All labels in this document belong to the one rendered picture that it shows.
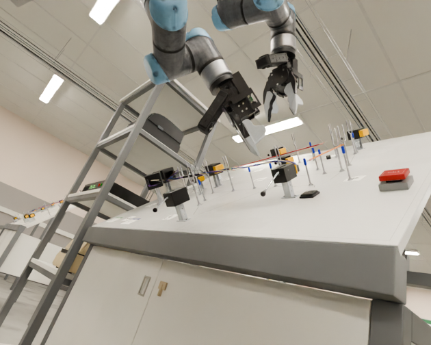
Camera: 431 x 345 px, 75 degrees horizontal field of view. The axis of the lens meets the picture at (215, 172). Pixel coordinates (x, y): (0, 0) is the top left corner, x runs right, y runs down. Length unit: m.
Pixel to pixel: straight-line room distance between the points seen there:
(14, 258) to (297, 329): 3.34
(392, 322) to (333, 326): 0.08
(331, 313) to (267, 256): 0.13
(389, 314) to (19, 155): 8.00
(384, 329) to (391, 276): 0.08
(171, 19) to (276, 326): 0.60
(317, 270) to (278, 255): 0.08
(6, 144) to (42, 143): 0.72
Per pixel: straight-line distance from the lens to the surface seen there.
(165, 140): 1.75
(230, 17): 0.94
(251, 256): 0.57
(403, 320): 0.49
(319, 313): 0.53
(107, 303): 1.04
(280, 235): 0.57
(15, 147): 8.18
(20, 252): 3.67
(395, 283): 0.46
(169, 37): 0.66
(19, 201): 8.02
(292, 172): 0.80
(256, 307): 0.59
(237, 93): 0.74
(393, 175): 0.71
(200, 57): 0.76
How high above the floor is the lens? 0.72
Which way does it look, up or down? 25 degrees up
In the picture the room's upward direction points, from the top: 19 degrees clockwise
